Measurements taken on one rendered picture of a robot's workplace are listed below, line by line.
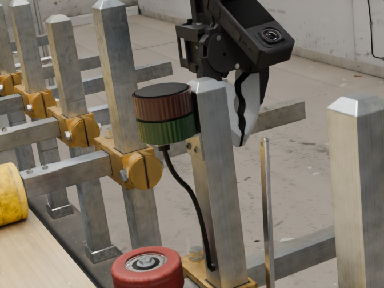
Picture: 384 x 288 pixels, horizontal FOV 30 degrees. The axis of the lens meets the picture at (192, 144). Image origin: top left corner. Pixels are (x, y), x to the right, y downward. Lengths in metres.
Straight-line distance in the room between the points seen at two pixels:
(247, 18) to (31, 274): 0.38
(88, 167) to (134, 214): 0.09
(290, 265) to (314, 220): 2.10
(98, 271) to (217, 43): 0.58
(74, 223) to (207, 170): 0.76
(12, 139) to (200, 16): 0.49
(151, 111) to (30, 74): 0.76
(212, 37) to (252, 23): 0.05
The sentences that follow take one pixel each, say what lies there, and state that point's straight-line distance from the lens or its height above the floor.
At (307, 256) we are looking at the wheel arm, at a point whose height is 0.85.
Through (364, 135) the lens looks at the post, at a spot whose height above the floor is 1.11.
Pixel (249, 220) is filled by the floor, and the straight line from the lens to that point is 3.05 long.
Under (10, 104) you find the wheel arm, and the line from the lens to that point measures 1.49.
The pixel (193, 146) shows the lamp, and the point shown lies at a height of 1.04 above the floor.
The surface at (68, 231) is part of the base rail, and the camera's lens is 1.45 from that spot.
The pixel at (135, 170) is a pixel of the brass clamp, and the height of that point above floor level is 0.95.
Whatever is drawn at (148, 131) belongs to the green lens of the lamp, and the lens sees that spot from 0.71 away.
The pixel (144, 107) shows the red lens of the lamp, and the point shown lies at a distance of 0.71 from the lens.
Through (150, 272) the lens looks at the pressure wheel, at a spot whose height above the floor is 0.91.
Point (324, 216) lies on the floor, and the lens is 3.03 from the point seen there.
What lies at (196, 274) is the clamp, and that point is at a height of 0.87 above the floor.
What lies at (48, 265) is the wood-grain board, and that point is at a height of 0.90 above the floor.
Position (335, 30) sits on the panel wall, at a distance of 5.50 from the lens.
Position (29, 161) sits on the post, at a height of 0.76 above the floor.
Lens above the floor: 1.28
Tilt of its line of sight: 18 degrees down
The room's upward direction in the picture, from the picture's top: 8 degrees counter-clockwise
